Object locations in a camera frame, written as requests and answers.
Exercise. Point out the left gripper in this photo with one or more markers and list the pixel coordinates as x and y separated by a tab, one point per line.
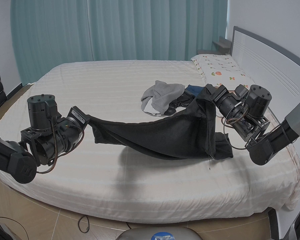
65	139

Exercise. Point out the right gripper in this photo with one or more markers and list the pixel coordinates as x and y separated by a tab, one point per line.
230	106

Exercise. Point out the black T-shirt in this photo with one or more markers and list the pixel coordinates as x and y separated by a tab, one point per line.
165	134

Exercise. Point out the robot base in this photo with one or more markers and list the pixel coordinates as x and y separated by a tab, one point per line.
157	235

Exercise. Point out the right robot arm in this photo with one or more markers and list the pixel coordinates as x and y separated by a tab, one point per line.
265	146

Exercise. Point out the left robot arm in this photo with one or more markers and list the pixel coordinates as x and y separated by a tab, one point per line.
12	156

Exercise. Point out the dark blue garment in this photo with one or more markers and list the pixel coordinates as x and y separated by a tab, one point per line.
193	89

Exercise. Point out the white printed pillow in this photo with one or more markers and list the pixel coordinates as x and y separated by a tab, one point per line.
222	66

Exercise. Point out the black garment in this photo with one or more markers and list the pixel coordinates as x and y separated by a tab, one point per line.
182	100

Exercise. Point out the grey bedside table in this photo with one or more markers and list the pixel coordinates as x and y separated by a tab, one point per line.
222	45

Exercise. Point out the grey garment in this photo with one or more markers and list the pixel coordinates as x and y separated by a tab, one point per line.
165	94

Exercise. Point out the bed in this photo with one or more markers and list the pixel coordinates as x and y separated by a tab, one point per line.
115	84

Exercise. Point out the blue-green curtain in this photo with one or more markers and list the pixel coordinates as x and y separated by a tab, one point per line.
152	21
52	29

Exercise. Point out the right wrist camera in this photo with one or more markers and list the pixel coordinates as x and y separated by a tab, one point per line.
240	91

